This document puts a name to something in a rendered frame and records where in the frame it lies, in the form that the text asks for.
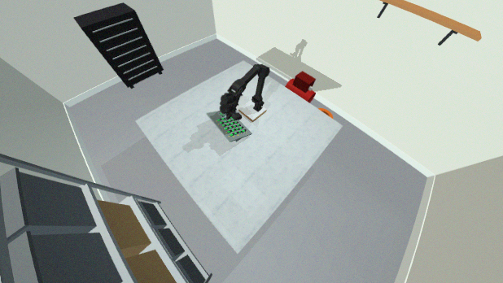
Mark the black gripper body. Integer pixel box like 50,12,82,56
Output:
228,103,242,120

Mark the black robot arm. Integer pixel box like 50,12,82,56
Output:
220,64,270,114

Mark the grey switch panel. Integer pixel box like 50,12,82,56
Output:
207,111,252,142

